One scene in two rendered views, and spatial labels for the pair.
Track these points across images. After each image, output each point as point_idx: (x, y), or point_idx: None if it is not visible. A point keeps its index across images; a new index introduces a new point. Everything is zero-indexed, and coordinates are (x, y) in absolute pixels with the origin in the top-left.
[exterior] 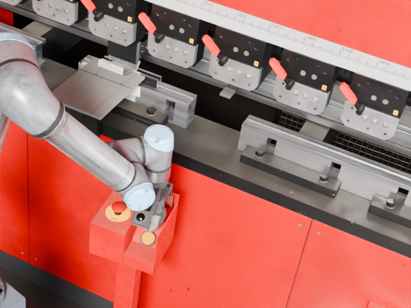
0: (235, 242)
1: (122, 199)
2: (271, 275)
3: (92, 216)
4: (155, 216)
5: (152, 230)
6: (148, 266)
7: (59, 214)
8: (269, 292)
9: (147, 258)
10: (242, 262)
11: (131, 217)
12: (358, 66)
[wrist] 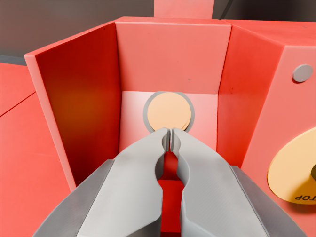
0: (49, 173)
1: (307, 220)
2: (3, 140)
3: None
4: (120, 225)
5: (147, 135)
6: (131, 19)
7: None
8: (21, 122)
9: (145, 40)
10: (48, 146)
11: (262, 164)
12: None
